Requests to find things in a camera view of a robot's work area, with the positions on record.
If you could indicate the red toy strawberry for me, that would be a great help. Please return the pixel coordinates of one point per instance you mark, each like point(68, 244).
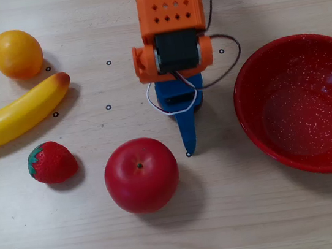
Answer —
point(55, 163)

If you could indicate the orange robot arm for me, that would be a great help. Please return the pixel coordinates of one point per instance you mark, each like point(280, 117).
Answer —
point(169, 12)

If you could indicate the yellow orange toy peach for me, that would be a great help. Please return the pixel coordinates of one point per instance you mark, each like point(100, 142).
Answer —
point(16, 54)

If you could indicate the red toy apple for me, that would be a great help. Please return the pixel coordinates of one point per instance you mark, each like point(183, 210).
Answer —
point(141, 180)

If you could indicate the yellow toy banana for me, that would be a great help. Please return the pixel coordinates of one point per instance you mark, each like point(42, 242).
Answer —
point(13, 118)

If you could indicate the red speckled bowl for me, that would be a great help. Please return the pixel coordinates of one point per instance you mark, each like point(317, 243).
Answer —
point(300, 111)

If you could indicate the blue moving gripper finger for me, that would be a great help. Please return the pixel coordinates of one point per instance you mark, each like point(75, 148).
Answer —
point(188, 130)

